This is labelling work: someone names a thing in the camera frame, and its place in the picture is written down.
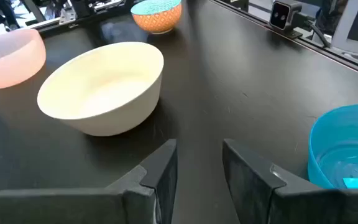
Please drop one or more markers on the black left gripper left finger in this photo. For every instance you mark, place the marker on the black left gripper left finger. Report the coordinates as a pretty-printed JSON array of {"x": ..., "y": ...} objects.
[{"x": 73, "y": 207}]

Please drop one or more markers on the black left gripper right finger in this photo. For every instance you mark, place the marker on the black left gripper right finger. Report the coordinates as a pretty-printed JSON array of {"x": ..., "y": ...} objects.
[{"x": 291, "y": 205}]

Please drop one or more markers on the orange bowl with blue pattern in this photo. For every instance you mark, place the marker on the orange bowl with blue pattern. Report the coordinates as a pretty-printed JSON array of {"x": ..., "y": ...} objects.
[{"x": 157, "y": 20}]

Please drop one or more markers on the blue plastic bowl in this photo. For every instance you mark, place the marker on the blue plastic bowl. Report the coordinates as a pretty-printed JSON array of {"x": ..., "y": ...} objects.
[{"x": 340, "y": 140}]

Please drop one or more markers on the cream white bowl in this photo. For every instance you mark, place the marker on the cream white bowl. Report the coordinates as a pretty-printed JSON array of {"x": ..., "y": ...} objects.
[{"x": 104, "y": 90}]

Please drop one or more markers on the pink translucent bowl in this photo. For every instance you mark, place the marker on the pink translucent bowl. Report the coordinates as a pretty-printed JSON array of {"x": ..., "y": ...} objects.
[{"x": 8, "y": 62}]

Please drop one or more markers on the grey monitor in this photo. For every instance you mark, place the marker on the grey monitor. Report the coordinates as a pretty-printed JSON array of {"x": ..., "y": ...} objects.
[{"x": 343, "y": 34}]

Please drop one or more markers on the black table edge rail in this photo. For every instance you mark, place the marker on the black table edge rail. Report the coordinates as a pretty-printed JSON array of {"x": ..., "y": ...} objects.
[{"x": 337, "y": 56}]

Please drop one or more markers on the black table-level camera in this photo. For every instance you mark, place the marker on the black table-level camera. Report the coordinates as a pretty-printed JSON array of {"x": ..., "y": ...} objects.
[{"x": 283, "y": 15}]

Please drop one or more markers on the aluminium frame bracket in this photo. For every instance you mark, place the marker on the aluminium frame bracket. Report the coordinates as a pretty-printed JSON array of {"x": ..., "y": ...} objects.
[{"x": 66, "y": 16}]

